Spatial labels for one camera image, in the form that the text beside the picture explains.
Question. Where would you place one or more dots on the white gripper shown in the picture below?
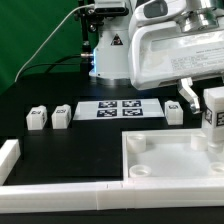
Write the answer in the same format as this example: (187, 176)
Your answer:
(160, 55)

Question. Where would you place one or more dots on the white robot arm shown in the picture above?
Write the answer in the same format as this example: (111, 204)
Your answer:
(110, 56)

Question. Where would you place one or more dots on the white square tabletop tray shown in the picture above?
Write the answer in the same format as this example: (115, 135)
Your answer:
(177, 153)

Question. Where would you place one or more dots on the sheet with four markers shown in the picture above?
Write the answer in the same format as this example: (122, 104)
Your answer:
(118, 109)

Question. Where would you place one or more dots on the black camera on mount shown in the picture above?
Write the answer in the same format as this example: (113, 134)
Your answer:
(111, 8)

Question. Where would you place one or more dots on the white front fence wall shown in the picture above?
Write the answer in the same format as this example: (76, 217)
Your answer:
(134, 194)

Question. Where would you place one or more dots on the white left fence piece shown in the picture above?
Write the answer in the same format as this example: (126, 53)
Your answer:
(9, 154)

